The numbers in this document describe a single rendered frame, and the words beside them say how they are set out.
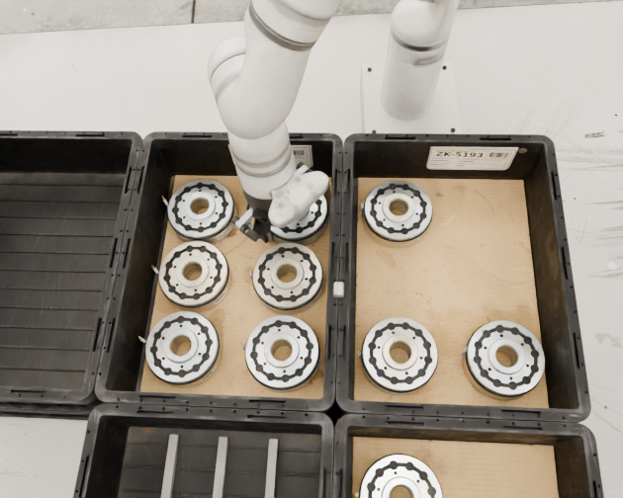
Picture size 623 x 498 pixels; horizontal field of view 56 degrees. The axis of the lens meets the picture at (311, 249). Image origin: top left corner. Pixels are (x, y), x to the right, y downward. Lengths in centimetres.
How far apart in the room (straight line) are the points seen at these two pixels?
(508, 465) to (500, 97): 71
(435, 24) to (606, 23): 60
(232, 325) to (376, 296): 21
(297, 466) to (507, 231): 46
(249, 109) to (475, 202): 47
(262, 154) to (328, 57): 63
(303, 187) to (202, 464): 39
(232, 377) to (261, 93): 43
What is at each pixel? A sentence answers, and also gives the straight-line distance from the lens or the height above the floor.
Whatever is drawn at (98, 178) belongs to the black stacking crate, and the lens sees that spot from 103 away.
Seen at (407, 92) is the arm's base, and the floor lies 86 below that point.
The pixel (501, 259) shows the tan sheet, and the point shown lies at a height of 83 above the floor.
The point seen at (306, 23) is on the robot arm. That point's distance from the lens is 54.
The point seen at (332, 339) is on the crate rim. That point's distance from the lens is 74.
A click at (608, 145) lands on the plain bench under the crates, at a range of 123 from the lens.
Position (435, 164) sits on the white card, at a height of 87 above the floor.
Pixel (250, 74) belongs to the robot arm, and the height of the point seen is 122.
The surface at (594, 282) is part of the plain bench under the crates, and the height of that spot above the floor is 70.
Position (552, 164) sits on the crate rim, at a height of 93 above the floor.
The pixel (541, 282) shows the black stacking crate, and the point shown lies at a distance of 89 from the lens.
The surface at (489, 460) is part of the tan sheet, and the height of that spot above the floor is 83.
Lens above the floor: 164
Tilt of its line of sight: 66 degrees down
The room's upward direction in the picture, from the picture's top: 8 degrees counter-clockwise
